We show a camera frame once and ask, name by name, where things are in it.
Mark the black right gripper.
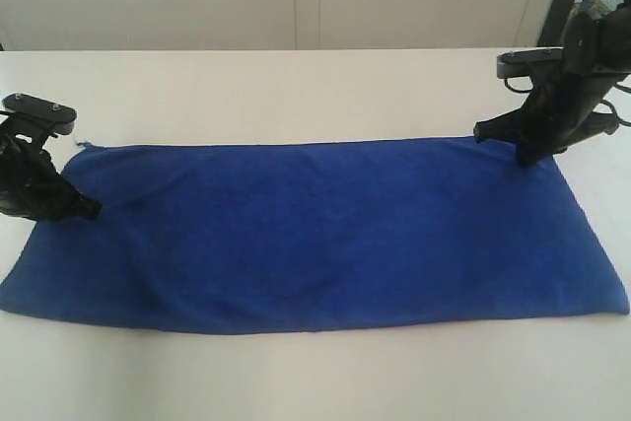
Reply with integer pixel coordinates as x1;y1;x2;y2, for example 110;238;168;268
473;11;630;167

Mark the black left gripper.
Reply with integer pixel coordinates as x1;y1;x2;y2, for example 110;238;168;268
1;114;103;222

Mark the blue terry towel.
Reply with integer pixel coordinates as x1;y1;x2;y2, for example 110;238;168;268
1;137;630;335

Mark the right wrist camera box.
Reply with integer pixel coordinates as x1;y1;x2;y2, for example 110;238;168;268
496;47;563;81

